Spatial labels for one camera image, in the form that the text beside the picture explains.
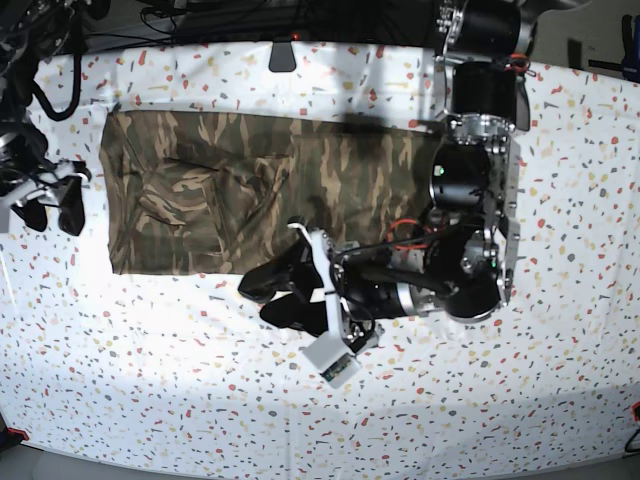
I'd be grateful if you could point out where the red clamp left corner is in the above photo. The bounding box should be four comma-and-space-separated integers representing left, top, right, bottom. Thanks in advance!
7, 428, 29, 443

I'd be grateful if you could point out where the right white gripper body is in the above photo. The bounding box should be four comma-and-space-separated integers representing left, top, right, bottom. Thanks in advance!
1, 160, 91, 234

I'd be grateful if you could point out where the red clamp corner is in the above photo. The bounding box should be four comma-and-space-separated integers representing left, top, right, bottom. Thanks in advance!
631, 402, 640, 422
7, 428, 29, 443

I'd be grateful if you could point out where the camouflage T-shirt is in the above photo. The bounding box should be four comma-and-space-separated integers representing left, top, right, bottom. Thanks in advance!
99, 111, 440, 275

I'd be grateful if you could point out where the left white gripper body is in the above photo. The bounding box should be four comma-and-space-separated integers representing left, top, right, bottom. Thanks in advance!
287, 220, 383, 355

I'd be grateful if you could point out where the terrazzo pattern table cloth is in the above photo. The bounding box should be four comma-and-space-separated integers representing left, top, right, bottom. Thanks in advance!
1, 43, 639, 479

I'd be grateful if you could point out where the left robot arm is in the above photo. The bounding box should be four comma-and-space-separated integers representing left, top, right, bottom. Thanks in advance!
98, 1, 525, 357

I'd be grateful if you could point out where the blue tool at right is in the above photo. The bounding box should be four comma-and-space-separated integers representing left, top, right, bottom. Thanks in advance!
588, 14, 639, 83

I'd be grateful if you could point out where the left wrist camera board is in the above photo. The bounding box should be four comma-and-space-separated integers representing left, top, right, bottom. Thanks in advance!
302, 332, 361, 389

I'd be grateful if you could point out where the red clamp right corner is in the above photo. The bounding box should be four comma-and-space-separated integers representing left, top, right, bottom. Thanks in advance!
631, 402, 640, 422

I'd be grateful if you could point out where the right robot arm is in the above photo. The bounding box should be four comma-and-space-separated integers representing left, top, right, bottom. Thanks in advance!
1, 1, 91, 236

